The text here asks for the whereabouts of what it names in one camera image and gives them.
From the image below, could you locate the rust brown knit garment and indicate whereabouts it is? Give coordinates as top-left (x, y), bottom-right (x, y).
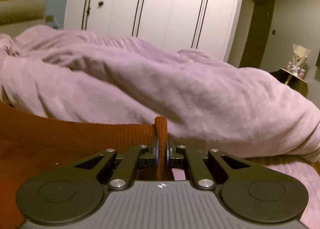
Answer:
top-left (1, 104), bottom-right (168, 228)

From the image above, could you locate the lilac fleece blanket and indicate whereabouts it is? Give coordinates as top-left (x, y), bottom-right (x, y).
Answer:
top-left (1, 25), bottom-right (319, 162)

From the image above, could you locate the lilac bed sheet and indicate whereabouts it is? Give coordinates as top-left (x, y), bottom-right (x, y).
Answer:
top-left (172, 161), bottom-right (320, 229)

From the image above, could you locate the gold side table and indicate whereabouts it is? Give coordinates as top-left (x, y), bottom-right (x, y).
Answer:
top-left (270, 68), bottom-right (308, 97)

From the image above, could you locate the dark wooden door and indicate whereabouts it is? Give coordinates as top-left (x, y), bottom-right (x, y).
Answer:
top-left (239, 0), bottom-right (275, 68)

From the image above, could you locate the wrapped flower bouquet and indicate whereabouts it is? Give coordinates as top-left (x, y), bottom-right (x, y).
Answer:
top-left (287, 44), bottom-right (311, 77)

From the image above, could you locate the white wardrobe with black handles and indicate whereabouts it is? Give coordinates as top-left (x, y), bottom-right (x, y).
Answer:
top-left (64, 0), bottom-right (242, 61)

